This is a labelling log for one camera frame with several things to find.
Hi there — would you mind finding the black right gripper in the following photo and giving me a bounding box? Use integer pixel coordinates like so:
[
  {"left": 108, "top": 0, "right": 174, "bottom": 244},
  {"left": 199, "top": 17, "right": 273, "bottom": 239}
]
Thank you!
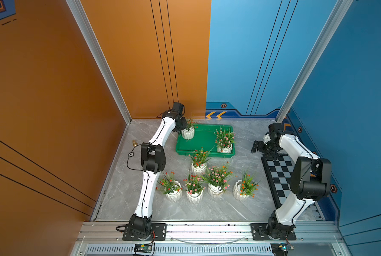
[{"left": 250, "top": 140, "right": 280, "bottom": 160}]

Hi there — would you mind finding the red flower pot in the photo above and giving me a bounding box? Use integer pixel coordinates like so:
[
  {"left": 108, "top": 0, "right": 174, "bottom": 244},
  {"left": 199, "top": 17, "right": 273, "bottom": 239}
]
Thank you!
[
  {"left": 182, "top": 118, "right": 195, "bottom": 140},
  {"left": 190, "top": 147, "right": 210, "bottom": 176},
  {"left": 158, "top": 172, "right": 183, "bottom": 203}
]

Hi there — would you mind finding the orange flower pot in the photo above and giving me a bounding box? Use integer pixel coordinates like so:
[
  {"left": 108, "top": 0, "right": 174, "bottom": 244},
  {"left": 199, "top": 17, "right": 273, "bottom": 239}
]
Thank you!
[{"left": 233, "top": 172, "right": 259, "bottom": 201}]

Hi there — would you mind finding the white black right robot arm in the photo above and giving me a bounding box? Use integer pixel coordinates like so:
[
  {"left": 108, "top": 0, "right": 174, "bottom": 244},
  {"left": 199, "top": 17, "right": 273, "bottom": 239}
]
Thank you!
[{"left": 251, "top": 123, "right": 332, "bottom": 240}]

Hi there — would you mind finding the green plastic storage tray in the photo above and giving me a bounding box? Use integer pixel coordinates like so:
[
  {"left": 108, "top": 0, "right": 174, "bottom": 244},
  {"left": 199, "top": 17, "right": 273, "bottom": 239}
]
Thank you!
[{"left": 176, "top": 124, "right": 236, "bottom": 158}]

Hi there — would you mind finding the black white chessboard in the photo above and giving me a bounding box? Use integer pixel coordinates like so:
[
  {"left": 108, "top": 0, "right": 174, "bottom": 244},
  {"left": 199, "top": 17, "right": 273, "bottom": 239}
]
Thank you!
[{"left": 261, "top": 154, "right": 293, "bottom": 209}]

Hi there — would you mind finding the pink flower pot large centre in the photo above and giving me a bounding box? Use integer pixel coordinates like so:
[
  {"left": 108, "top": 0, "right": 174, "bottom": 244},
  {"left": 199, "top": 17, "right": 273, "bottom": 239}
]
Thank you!
[{"left": 202, "top": 162, "right": 233, "bottom": 198}]

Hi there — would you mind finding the green circuit board right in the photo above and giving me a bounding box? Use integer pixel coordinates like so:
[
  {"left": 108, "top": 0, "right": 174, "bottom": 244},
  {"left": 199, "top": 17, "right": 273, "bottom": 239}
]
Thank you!
[{"left": 271, "top": 244, "right": 295, "bottom": 256}]

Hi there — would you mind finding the green circuit board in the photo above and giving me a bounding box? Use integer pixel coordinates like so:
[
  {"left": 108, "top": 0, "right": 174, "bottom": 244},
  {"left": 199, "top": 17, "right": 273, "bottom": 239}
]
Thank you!
[
  {"left": 271, "top": 244, "right": 295, "bottom": 256},
  {"left": 133, "top": 244, "right": 154, "bottom": 256}
]

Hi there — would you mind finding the green circuit board left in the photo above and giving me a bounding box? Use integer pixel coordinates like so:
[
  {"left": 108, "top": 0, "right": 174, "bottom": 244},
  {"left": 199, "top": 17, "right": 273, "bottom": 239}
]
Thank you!
[{"left": 133, "top": 244, "right": 154, "bottom": 256}]

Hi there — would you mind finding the white vented front panel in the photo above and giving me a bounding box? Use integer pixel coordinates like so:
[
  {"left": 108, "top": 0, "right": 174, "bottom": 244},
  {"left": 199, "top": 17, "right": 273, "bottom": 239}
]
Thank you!
[{"left": 84, "top": 244, "right": 274, "bottom": 256}]

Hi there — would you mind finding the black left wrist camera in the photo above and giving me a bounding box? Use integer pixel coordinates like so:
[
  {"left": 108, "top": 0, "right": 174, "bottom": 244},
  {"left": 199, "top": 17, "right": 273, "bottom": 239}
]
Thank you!
[{"left": 171, "top": 102, "right": 185, "bottom": 116}]

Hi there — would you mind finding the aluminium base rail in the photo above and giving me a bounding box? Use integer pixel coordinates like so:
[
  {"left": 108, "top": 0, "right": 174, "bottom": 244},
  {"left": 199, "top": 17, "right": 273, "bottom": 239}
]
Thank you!
[{"left": 76, "top": 221, "right": 344, "bottom": 244}]

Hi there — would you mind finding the aluminium corner post left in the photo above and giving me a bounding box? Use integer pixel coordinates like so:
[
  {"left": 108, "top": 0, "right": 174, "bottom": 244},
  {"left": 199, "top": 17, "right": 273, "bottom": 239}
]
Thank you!
[{"left": 66, "top": 0, "right": 132, "bottom": 125}]

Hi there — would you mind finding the aluminium corner post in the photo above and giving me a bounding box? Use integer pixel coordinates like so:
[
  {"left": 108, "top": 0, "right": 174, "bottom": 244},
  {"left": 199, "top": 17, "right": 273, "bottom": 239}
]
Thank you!
[
  {"left": 275, "top": 0, "right": 353, "bottom": 123},
  {"left": 66, "top": 0, "right": 132, "bottom": 125}
]

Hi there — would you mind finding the aluminium corner post right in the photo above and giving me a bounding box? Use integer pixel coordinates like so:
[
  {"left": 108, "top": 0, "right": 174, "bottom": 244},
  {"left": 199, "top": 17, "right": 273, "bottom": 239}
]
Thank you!
[{"left": 275, "top": 0, "right": 353, "bottom": 123}]

